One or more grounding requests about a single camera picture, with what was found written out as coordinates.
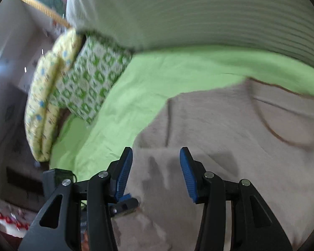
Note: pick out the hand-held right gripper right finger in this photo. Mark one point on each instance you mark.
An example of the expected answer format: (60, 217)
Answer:
(188, 174)

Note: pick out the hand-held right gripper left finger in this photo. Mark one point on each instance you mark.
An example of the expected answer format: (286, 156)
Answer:
(123, 174)

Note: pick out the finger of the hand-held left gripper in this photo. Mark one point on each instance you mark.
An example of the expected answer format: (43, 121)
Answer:
(127, 206)

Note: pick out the beige knit sweater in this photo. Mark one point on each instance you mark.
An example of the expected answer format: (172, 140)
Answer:
(212, 125)

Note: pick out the yellow patterned quilt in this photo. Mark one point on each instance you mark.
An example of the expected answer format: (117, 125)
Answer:
(39, 104)

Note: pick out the green bed sheet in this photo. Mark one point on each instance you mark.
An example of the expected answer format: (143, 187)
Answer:
(146, 83)

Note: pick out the green patterned pillow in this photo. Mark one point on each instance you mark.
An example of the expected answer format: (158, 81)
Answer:
(91, 78)

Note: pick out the striped grey bolster pillow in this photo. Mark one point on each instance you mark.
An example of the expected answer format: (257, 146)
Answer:
(185, 13)

